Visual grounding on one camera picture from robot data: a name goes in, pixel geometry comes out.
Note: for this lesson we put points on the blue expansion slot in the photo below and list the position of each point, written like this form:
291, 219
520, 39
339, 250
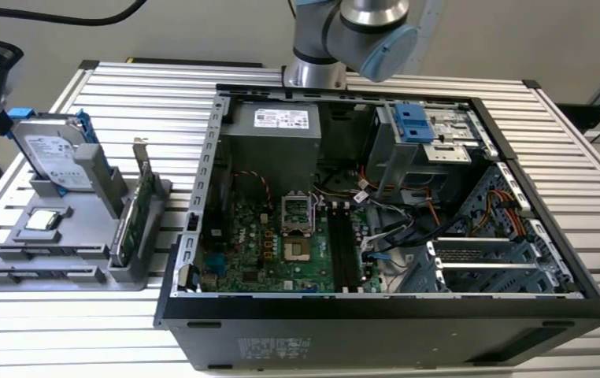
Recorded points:
215, 263

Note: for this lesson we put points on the black PC case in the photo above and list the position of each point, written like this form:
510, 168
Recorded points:
331, 334

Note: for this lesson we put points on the green RAM stick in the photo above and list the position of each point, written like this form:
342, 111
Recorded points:
42, 270

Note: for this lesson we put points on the CPU socket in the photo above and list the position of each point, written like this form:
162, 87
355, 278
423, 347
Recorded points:
299, 249

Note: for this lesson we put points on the blue plastic drive latch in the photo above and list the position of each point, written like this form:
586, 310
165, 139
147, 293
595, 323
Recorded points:
412, 126

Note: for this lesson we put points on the RAM slot with white clips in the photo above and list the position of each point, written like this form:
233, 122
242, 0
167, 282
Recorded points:
350, 248
337, 248

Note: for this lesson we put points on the green motherboard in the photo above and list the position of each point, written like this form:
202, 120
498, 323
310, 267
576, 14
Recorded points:
299, 275

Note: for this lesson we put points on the silver CPU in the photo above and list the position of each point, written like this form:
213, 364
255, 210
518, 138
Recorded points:
43, 219

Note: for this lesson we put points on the black table connector block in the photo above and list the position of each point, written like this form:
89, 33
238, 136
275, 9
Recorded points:
580, 114

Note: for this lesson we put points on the metal disk bay cage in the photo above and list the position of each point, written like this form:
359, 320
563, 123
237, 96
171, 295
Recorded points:
488, 266

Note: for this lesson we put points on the grey power supply unit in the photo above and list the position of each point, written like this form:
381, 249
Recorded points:
274, 157

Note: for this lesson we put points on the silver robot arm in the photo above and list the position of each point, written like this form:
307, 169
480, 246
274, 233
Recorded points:
326, 35

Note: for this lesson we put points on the grey parts rack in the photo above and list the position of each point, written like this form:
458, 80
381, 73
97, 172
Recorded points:
85, 236

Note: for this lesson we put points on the hard disk in blue carrier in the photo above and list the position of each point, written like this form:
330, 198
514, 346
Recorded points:
53, 153

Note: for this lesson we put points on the green and black graphics card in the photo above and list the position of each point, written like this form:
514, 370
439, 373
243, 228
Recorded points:
139, 212

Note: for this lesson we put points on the black case fan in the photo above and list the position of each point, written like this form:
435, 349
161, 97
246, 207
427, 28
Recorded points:
221, 197

